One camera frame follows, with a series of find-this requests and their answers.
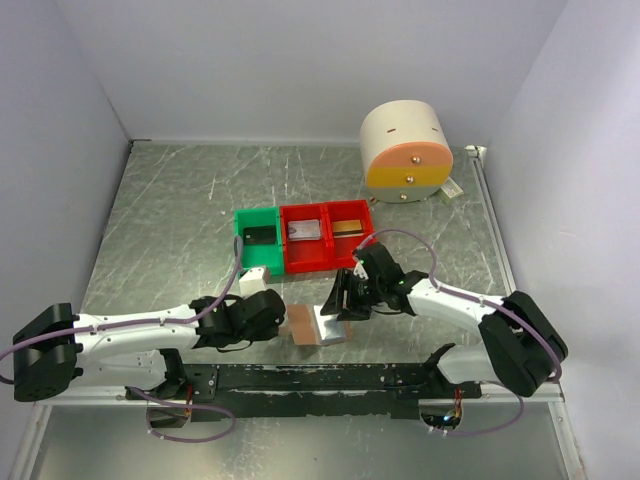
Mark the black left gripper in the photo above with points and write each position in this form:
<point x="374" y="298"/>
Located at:
<point x="267" y="332"/>

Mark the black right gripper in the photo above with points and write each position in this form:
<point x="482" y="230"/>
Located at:
<point x="335" y="302"/>

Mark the brown leather card holder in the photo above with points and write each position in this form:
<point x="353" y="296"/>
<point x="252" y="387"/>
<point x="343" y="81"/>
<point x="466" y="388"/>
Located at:
<point x="308" y="327"/>

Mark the red plastic bin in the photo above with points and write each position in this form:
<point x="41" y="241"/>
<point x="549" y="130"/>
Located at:
<point x="305" y="256"/>
<point x="348" y="210"/>

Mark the green plastic bin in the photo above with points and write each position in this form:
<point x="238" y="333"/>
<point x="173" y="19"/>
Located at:
<point x="270" y="256"/>

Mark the white round drawer cabinet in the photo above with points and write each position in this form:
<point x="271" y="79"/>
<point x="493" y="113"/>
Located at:
<point x="406" y="157"/>

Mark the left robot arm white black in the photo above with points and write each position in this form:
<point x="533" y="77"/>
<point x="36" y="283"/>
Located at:
<point x="60" y="350"/>

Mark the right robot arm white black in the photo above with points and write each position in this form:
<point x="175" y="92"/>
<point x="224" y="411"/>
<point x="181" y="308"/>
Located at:
<point x="518" y="347"/>

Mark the gold card in bin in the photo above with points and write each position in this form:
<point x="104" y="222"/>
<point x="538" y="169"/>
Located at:
<point x="347" y="228"/>

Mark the silver purple card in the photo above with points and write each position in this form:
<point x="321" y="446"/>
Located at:
<point x="304" y="230"/>

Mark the black card in green bin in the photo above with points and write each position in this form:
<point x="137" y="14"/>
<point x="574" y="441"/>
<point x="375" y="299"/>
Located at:
<point x="260" y="235"/>

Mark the small white green box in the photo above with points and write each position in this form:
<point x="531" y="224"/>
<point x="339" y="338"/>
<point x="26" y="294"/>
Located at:
<point x="451" y="190"/>

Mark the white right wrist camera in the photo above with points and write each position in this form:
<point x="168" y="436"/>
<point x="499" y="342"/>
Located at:
<point x="362" y="266"/>

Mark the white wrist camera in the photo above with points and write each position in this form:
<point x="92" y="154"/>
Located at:
<point x="253" y="281"/>
<point x="362" y="266"/>

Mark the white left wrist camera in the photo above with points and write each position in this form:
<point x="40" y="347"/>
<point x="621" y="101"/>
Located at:
<point x="253" y="281"/>

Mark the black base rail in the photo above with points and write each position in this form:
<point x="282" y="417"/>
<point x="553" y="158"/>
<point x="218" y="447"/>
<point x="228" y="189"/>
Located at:
<point x="263" y="391"/>

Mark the white corner bracket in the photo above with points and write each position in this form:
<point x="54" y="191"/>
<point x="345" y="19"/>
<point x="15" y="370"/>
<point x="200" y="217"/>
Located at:
<point x="476" y="151"/>

